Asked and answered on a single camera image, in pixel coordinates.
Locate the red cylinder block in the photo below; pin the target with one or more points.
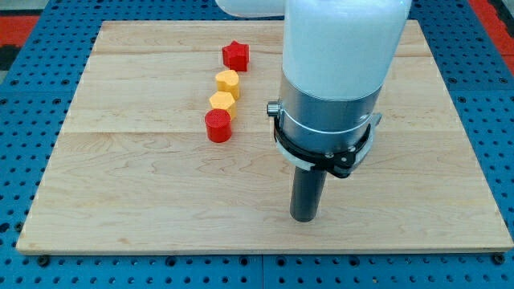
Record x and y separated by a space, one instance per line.
218 125

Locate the light wooden board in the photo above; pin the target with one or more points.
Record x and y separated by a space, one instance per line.
134 173

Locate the red star block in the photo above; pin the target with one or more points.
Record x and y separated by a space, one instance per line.
236 56

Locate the yellow hexagon block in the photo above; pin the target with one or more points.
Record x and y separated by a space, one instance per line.
224 101

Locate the silver flange with black clamp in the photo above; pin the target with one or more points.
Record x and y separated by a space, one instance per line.
314 133

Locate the yellow heart block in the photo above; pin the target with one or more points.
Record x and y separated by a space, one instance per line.
228 81

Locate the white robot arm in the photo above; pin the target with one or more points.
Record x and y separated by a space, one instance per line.
336 55

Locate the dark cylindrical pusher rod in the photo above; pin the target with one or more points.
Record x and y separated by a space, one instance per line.
307 188

